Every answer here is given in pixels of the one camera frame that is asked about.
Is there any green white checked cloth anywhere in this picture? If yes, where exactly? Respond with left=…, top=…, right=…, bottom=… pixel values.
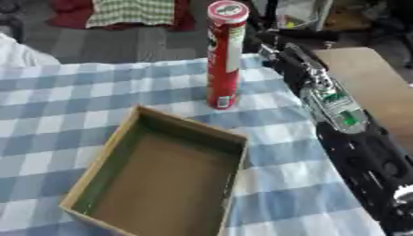
left=84, top=0, right=178, bottom=29

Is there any clear plastic bag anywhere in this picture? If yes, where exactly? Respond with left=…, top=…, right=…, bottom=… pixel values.
left=276, top=0, right=336, bottom=32

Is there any brown wooden side table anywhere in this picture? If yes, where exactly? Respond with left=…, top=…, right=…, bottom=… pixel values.
left=311, top=46, right=413, bottom=152

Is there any red cloth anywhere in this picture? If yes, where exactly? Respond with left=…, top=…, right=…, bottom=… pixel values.
left=45, top=0, right=197, bottom=32

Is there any open tan cardboard box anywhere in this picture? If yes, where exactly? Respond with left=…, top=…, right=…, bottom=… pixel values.
left=58, top=104, right=251, bottom=236

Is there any white fabric bundle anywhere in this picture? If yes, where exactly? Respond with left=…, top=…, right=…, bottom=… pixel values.
left=0, top=32, right=62, bottom=68

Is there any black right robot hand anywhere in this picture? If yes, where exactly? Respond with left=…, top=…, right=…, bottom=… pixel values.
left=256, top=41, right=331, bottom=91

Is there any red tall cylindrical can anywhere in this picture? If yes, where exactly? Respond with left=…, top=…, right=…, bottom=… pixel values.
left=205, top=0, right=252, bottom=111

